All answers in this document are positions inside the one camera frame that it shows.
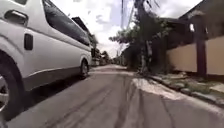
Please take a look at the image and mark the broken concrete kerb strip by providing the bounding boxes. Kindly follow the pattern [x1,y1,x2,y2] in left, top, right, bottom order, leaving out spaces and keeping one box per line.
[146,71,224,108]

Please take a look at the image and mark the dark-roofed building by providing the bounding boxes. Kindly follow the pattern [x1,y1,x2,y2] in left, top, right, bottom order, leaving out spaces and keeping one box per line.
[159,0,224,48]

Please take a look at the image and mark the clump of green trees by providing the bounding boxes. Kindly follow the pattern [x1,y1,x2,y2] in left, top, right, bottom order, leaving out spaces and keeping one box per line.
[109,0,174,74]

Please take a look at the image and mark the dark pole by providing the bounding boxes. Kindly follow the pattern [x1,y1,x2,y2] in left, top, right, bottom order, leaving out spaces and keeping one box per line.
[194,14,208,78]

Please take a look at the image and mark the overhead wires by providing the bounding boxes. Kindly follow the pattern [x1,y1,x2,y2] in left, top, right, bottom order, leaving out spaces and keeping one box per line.
[119,0,136,31]

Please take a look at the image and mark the grey concrete road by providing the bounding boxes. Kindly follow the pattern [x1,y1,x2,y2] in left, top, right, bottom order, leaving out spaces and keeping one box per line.
[6,63,224,128]

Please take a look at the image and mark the white van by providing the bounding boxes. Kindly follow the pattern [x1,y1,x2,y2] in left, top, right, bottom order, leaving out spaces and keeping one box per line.
[0,0,94,122]

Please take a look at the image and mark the beige wall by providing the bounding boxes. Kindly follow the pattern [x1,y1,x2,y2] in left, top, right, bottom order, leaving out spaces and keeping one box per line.
[165,34,224,77]

